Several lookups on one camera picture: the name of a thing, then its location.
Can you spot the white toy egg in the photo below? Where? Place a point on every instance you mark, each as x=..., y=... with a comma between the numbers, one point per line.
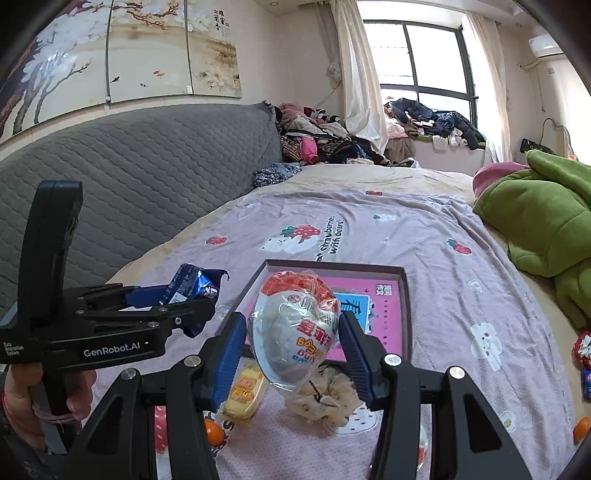
x=291, y=341

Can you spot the blue cookie packet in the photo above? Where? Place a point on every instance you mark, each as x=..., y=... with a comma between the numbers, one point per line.
x=194, y=281

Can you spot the yellow snack packet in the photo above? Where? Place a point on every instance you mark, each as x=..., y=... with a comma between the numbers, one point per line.
x=244, y=392

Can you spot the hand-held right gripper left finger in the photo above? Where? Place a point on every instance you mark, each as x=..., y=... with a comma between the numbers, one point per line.
x=228, y=360

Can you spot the person's left forearm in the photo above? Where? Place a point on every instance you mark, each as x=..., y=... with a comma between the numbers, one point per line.
x=14, y=457

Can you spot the red candy packets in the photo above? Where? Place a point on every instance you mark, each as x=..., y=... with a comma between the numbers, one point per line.
x=582, y=348

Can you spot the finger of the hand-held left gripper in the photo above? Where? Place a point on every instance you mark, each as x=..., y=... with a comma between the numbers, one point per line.
x=184, y=314
x=147, y=295

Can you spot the blue patterned cloth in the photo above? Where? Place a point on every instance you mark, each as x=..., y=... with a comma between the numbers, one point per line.
x=277, y=174

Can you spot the brown cloth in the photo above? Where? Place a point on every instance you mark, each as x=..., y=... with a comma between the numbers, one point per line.
x=400, y=150

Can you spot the pink pillow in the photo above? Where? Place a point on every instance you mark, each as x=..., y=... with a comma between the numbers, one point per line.
x=494, y=175

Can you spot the person's left hand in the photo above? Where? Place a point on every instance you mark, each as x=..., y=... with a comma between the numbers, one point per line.
x=18, y=397

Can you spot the strawberry printed blanket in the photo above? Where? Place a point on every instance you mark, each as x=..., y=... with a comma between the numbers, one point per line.
x=415, y=240

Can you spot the pink shallow box tray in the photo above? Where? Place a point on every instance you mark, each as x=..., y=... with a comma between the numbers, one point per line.
x=406, y=314

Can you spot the white air conditioner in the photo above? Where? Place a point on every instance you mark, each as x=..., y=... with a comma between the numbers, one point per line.
x=545, y=46

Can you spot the beige dotted scrunchie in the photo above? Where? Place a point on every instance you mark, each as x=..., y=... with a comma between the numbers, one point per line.
x=332, y=415

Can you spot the tangerine with leaves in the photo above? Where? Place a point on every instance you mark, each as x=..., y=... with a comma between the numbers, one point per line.
x=215, y=433

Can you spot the window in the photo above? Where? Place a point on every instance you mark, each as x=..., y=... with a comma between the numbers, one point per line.
x=438, y=60

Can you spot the white curtain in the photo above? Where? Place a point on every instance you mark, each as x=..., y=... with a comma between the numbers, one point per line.
x=358, y=83
x=487, y=83

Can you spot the green fleece blanket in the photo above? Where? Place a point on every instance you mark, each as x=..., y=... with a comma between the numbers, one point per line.
x=545, y=221

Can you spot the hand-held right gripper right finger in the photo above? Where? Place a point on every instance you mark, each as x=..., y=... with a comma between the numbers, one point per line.
x=362, y=364

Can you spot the grey quilted headboard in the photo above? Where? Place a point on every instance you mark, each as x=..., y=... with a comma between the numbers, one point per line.
x=138, y=175

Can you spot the small orange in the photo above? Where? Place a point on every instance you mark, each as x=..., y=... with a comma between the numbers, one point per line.
x=582, y=430

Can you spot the flower wall painting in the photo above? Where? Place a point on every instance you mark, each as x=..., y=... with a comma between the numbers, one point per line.
x=138, y=46

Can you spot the black bag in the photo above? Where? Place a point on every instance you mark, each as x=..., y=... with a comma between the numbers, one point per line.
x=533, y=146

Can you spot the pile of clothes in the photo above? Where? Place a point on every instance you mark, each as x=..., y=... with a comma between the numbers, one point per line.
x=318, y=138

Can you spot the dark clothes on windowsill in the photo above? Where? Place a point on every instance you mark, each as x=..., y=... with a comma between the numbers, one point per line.
x=429, y=120

